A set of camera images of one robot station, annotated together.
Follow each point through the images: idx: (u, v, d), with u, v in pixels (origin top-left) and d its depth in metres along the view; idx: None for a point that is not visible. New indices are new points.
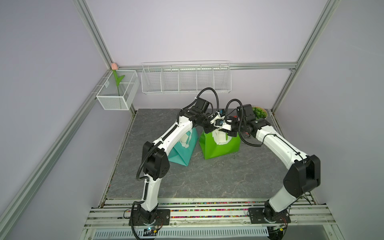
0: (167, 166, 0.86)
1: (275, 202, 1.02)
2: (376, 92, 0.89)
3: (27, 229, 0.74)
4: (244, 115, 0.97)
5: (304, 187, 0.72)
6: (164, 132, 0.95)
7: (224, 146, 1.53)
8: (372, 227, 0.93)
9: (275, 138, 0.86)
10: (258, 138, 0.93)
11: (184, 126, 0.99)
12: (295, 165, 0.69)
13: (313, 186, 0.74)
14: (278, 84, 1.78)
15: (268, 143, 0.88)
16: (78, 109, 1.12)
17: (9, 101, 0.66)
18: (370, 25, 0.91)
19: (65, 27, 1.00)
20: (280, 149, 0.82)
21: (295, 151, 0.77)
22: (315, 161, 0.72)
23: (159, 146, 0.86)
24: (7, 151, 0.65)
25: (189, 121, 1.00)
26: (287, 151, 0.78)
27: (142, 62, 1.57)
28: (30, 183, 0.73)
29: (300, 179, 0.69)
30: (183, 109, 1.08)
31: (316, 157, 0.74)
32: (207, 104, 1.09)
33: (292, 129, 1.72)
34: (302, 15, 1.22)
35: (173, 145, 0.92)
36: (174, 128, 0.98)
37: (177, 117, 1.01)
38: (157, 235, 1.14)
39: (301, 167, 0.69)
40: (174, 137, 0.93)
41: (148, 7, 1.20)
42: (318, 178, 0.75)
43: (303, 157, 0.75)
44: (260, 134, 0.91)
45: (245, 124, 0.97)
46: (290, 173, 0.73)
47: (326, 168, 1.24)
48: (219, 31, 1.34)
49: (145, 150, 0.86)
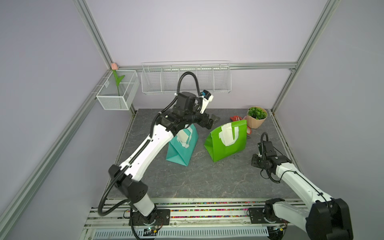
0: (141, 190, 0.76)
1: (279, 209, 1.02)
2: (376, 91, 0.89)
3: (27, 228, 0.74)
4: (265, 151, 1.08)
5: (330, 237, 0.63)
6: (135, 151, 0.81)
7: (232, 147, 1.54)
8: (372, 227, 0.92)
9: (296, 175, 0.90)
10: (278, 174, 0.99)
11: (159, 140, 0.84)
12: (316, 205, 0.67)
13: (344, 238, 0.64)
14: (278, 84, 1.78)
15: (289, 180, 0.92)
16: (78, 109, 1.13)
17: (8, 101, 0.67)
18: (369, 25, 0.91)
19: (65, 27, 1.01)
20: (301, 187, 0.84)
21: (317, 192, 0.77)
22: (341, 205, 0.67)
23: (126, 172, 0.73)
24: (7, 150, 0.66)
25: (166, 132, 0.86)
26: (308, 190, 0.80)
27: (142, 61, 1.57)
28: (30, 183, 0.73)
29: (324, 223, 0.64)
30: (164, 111, 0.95)
31: (344, 201, 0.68)
32: (190, 101, 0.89)
33: (292, 129, 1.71)
34: (301, 15, 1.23)
35: (146, 164, 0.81)
36: (146, 143, 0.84)
37: (150, 130, 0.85)
38: (157, 235, 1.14)
39: (322, 208, 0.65)
40: (146, 156, 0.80)
41: (149, 7, 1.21)
42: (349, 229, 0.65)
43: (327, 199, 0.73)
44: (280, 170, 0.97)
45: (265, 159, 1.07)
46: (312, 215, 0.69)
47: (327, 169, 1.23)
48: (219, 31, 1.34)
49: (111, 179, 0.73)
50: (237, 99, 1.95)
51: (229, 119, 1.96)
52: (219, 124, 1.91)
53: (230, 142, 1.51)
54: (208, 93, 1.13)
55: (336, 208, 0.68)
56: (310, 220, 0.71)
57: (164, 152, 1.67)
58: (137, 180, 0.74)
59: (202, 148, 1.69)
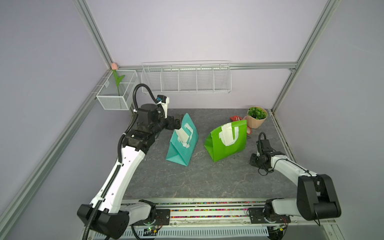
0: (123, 220, 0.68)
1: (278, 204, 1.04)
2: (376, 91, 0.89)
3: (27, 228, 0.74)
4: (262, 147, 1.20)
5: (315, 205, 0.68)
6: (105, 182, 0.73)
7: (232, 147, 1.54)
8: (373, 227, 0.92)
9: (286, 161, 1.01)
10: (272, 165, 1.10)
11: (130, 162, 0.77)
12: (302, 177, 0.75)
13: (329, 208, 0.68)
14: (278, 84, 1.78)
15: (280, 168, 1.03)
16: (79, 109, 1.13)
17: (8, 102, 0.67)
18: (369, 25, 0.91)
19: (65, 27, 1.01)
20: (290, 169, 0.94)
21: (304, 170, 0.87)
22: (324, 178, 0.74)
23: (100, 207, 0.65)
24: (7, 150, 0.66)
25: (137, 152, 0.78)
26: (296, 169, 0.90)
27: (142, 61, 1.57)
28: (30, 183, 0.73)
29: (309, 193, 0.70)
30: (127, 131, 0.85)
31: (328, 175, 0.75)
32: (152, 113, 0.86)
33: (292, 129, 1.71)
34: (301, 15, 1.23)
35: (121, 192, 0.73)
36: (117, 170, 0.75)
37: (117, 155, 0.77)
38: (157, 235, 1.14)
39: (306, 179, 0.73)
40: (119, 184, 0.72)
41: (149, 7, 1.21)
42: (334, 201, 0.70)
43: (312, 174, 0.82)
44: (274, 160, 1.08)
45: (261, 154, 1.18)
46: (299, 189, 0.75)
47: (327, 169, 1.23)
48: (219, 31, 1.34)
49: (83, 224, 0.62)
50: (237, 99, 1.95)
51: (229, 119, 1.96)
52: (219, 124, 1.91)
53: (230, 142, 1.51)
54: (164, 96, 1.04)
55: (321, 183, 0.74)
56: (298, 196, 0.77)
57: (164, 152, 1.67)
58: (115, 213, 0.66)
59: (202, 148, 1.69)
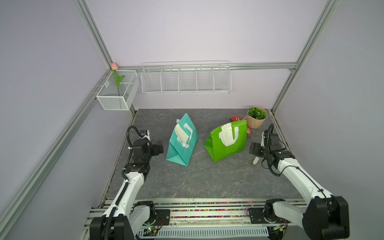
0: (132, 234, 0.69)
1: (279, 208, 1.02)
2: (376, 91, 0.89)
3: (27, 229, 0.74)
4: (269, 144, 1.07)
5: (325, 232, 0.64)
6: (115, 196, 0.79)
7: (232, 147, 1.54)
8: (373, 228, 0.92)
9: (297, 170, 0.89)
10: (279, 168, 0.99)
11: (137, 180, 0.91)
12: (315, 201, 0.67)
13: (339, 233, 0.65)
14: (278, 84, 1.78)
15: (288, 174, 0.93)
16: (78, 109, 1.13)
17: (7, 102, 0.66)
18: (369, 25, 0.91)
19: (65, 28, 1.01)
20: (302, 183, 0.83)
21: (318, 188, 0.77)
22: (340, 202, 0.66)
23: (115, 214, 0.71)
24: (7, 151, 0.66)
25: (139, 174, 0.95)
26: (308, 186, 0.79)
27: (142, 62, 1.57)
28: (30, 183, 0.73)
29: (321, 219, 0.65)
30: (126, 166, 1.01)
31: (343, 198, 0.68)
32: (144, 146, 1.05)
33: (292, 129, 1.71)
34: (301, 15, 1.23)
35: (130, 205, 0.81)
36: (126, 187, 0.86)
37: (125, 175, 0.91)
38: (157, 235, 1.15)
39: (321, 204, 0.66)
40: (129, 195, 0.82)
41: (149, 8, 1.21)
42: (345, 226, 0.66)
43: (326, 196, 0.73)
44: (282, 164, 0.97)
45: (268, 153, 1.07)
46: (310, 210, 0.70)
47: (327, 169, 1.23)
48: (219, 31, 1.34)
49: (93, 237, 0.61)
50: (237, 99, 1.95)
51: (229, 119, 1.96)
52: (218, 124, 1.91)
53: (230, 142, 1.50)
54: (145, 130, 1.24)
55: (335, 205, 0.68)
56: (307, 215, 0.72)
57: (164, 152, 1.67)
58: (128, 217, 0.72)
59: (203, 148, 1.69)
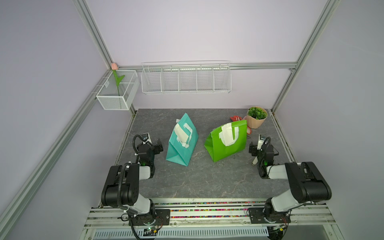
0: (137, 189, 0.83)
1: (277, 202, 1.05)
2: (376, 91, 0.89)
3: (27, 228, 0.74)
4: (264, 158, 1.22)
5: (303, 184, 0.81)
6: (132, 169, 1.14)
7: (232, 147, 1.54)
8: (373, 227, 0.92)
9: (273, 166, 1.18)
10: (268, 175, 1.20)
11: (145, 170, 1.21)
12: (287, 163, 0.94)
13: (317, 185, 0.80)
14: (278, 84, 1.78)
15: (270, 174, 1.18)
16: (78, 109, 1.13)
17: (6, 101, 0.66)
18: (369, 25, 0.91)
19: (65, 27, 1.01)
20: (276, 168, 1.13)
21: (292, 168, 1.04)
22: (307, 162, 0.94)
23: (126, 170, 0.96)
24: (7, 150, 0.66)
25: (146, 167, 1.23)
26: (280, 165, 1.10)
27: (142, 62, 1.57)
28: (30, 184, 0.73)
29: (295, 175, 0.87)
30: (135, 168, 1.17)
31: (311, 162, 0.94)
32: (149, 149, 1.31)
33: (292, 129, 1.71)
34: (301, 15, 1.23)
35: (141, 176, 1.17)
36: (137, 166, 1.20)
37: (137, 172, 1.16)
38: (157, 235, 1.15)
39: (291, 164, 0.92)
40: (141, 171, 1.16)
41: (149, 8, 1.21)
42: (321, 180, 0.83)
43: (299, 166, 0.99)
44: (269, 172, 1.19)
45: (260, 167, 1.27)
46: (289, 176, 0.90)
47: (326, 169, 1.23)
48: (219, 33, 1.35)
49: (110, 174, 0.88)
50: (238, 99, 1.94)
51: (229, 119, 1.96)
52: (218, 124, 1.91)
53: (230, 142, 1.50)
54: (145, 134, 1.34)
55: (307, 168, 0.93)
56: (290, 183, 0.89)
57: (164, 152, 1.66)
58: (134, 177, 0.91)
59: (202, 148, 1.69)
